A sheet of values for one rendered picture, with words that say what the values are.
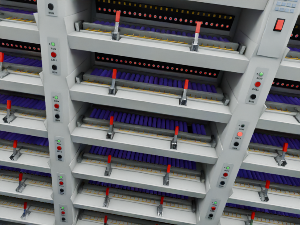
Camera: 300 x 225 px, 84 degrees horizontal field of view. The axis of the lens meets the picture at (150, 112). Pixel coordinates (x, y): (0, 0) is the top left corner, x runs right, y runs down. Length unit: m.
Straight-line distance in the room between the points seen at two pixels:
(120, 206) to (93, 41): 0.75
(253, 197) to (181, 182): 0.32
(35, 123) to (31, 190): 0.38
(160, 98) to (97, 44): 0.29
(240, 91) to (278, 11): 0.25
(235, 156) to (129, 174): 0.45
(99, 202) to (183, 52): 0.79
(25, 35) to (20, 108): 0.33
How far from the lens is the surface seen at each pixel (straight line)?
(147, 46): 0.59
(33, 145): 0.99
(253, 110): 0.70
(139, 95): 0.64
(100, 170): 0.84
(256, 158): 0.83
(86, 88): 0.69
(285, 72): 0.72
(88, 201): 0.98
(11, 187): 1.15
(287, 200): 1.04
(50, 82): 0.72
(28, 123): 0.87
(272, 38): 0.67
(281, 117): 0.79
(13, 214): 1.29
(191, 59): 0.60
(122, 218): 1.09
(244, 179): 0.95
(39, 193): 1.07
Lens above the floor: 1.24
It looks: 20 degrees down
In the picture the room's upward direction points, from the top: 8 degrees clockwise
